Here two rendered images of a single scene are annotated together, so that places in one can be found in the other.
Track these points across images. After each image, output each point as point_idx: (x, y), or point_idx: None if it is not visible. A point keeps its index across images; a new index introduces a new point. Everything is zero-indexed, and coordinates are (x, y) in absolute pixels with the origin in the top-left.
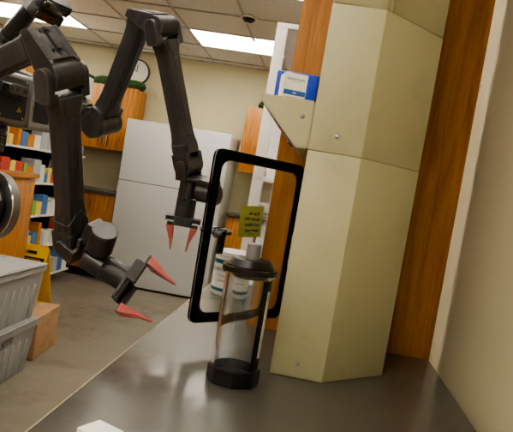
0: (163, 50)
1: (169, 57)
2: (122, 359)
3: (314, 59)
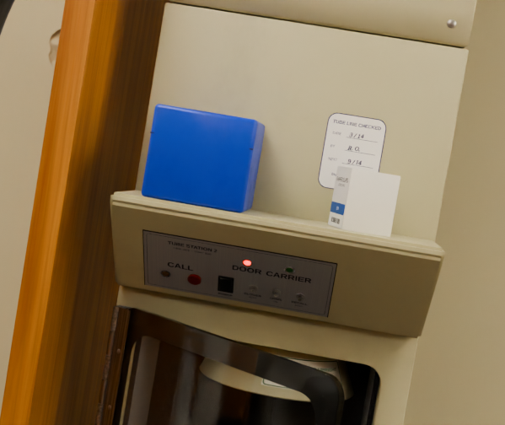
0: (1, 3)
1: (2, 29)
2: None
3: (105, 22)
